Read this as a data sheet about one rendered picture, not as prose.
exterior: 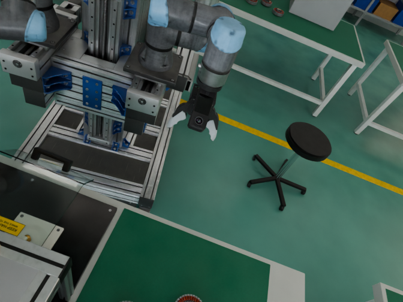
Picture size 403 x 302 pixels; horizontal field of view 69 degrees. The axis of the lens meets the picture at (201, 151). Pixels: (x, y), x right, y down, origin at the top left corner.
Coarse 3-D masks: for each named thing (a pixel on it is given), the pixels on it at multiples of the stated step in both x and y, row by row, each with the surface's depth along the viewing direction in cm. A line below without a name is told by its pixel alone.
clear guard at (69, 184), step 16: (0, 160) 76; (16, 160) 77; (32, 160) 81; (0, 176) 73; (16, 176) 75; (32, 176) 76; (48, 176) 77; (64, 176) 78; (80, 176) 84; (0, 192) 71; (16, 192) 72; (32, 192) 73; (48, 192) 74; (64, 192) 76; (0, 208) 69; (16, 208) 70; (32, 208) 71; (48, 208) 72; (64, 208) 73; (32, 224) 68; (48, 224) 70; (32, 240) 66
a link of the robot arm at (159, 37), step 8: (152, 24) 111; (152, 32) 113; (160, 32) 112; (168, 32) 112; (176, 32) 112; (152, 40) 115; (160, 40) 114; (168, 40) 115; (176, 40) 115; (160, 48) 117; (168, 48) 119
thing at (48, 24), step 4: (52, 4) 116; (40, 8) 112; (44, 8) 113; (48, 8) 114; (52, 8) 116; (44, 12) 114; (48, 12) 115; (52, 12) 117; (48, 16) 115; (52, 16) 117; (56, 16) 120; (48, 20) 116; (52, 20) 118; (56, 20) 120; (48, 24) 117; (52, 24) 118; (56, 24) 120; (48, 28) 117; (52, 28) 119; (56, 28) 121; (48, 32) 118; (52, 32) 120
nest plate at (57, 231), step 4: (56, 228) 97; (60, 228) 97; (52, 232) 96; (56, 232) 96; (60, 232) 96; (52, 236) 95; (56, 236) 95; (48, 240) 94; (52, 240) 94; (56, 240) 95; (44, 244) 93; (48, 244) 93; (52, 244) 93; (48, 248) 92
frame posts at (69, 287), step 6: (66, 276) 70; (66, 282) 73; (72, 282) 80; (60, 288) 78; (66, 288) 76; (72, 288) 83; (60, 294) 82; (66, 294) 80; (72, 294) 87; (66, 300) 86
